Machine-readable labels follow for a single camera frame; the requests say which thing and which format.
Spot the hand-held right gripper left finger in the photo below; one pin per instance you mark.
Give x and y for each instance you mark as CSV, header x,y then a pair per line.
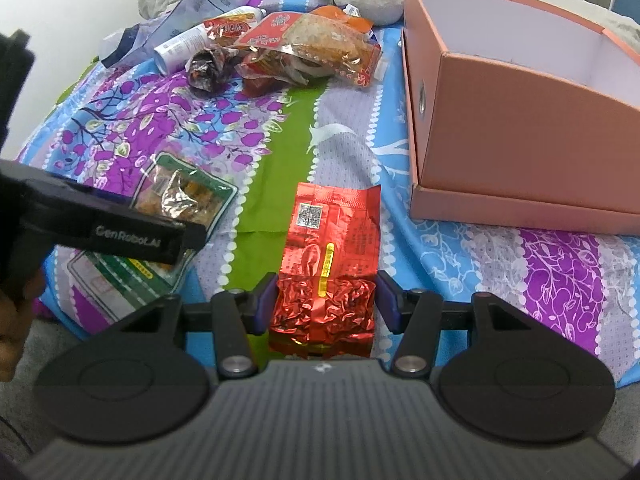
x,y
264,305

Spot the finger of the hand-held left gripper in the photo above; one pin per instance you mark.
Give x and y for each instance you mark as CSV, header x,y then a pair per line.
x,y
192,239

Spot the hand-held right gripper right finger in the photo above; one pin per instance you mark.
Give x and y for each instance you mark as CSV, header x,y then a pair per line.
x,y
387,305

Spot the green snack packet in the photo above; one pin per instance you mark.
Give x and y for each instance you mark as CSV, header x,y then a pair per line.
x,y
200,195

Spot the red foil snack packet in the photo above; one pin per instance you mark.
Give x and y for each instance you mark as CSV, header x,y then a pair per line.
x,y
325,260

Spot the pink cardboard box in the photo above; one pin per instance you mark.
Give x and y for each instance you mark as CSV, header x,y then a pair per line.
x,y
525,125

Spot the large red clear snack packet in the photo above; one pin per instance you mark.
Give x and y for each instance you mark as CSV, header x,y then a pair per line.
x,y
310,45

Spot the person's left hand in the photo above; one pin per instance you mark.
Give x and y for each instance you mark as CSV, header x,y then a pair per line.
x,y
17,330

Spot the dark crinkled foil wrapper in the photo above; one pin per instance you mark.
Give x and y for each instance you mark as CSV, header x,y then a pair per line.
x,y
207,67

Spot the white plastic bottle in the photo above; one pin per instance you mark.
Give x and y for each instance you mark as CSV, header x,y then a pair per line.
x,y
185,42

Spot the small red snack packet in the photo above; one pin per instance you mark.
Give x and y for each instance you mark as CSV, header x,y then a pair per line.
x,y
232,27

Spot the clear bluish plastic bag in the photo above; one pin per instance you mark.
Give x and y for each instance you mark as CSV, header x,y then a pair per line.
x,y
200,0

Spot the orange snack packet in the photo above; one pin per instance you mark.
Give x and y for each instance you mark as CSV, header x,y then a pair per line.
x,y
345,16

